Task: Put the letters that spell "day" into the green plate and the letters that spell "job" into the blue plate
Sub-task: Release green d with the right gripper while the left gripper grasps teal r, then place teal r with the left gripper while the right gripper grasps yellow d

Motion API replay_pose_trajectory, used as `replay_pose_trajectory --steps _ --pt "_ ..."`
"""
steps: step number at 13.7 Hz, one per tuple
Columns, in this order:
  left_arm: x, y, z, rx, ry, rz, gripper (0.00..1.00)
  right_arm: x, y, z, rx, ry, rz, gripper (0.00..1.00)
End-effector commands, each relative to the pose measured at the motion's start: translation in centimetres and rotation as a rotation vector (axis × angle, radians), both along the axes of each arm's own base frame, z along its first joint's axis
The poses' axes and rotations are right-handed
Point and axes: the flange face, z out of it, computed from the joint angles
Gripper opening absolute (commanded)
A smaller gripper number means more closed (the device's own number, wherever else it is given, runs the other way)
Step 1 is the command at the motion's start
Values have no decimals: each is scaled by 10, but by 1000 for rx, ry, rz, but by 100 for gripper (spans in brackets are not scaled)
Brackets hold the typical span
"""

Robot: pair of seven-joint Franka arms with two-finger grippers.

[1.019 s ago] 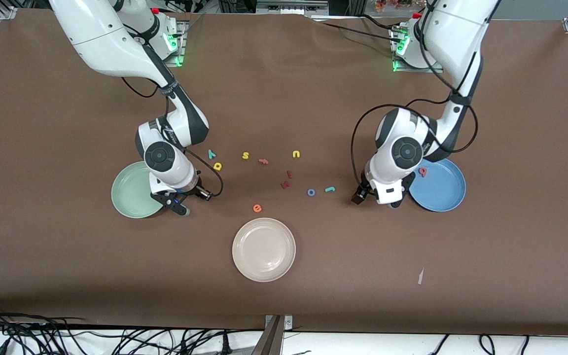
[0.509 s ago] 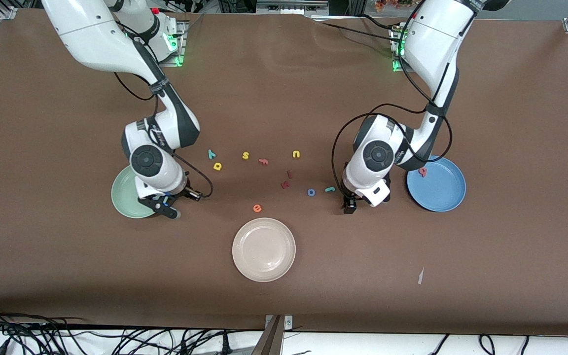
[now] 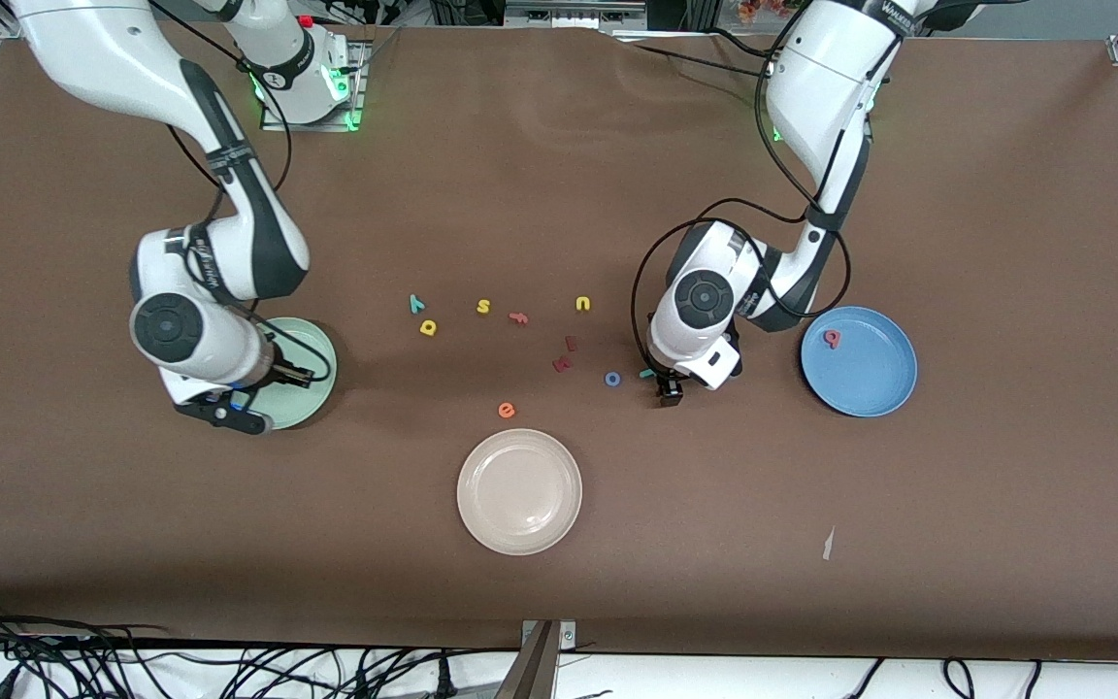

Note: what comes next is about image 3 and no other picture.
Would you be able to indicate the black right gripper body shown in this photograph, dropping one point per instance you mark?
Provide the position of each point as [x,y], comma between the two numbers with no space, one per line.
[283,370]

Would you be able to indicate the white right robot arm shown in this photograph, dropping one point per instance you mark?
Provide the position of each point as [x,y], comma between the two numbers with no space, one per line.
[190,340]

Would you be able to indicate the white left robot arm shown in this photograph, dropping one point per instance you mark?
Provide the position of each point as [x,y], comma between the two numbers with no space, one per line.
[821,97]

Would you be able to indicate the green plate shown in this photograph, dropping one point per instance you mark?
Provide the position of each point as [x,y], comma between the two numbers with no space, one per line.
[312,400]

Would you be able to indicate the dark red foam letter k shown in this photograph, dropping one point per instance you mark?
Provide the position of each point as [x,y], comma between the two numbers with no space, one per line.
[562,364]

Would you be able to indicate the beige plate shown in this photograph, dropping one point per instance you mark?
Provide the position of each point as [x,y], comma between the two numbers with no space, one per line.
[519,491]

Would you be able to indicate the blue plate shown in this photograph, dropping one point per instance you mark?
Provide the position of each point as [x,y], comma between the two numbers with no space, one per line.
[865,374]

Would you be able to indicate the small white tape strip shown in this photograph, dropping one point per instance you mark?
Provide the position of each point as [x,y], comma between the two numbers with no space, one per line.
[828,546]

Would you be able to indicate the orange artificial flowers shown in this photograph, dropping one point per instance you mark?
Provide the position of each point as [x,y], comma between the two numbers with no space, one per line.
[772,8]

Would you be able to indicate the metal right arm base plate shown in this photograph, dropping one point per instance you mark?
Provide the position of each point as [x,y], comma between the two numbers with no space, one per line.
[350,124]

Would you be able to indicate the metal table edge bracket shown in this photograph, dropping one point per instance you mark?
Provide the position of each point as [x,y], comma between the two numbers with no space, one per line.
[540,670]

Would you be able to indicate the silver equipment frame rail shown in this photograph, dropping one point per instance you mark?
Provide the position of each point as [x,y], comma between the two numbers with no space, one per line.
[574,12]

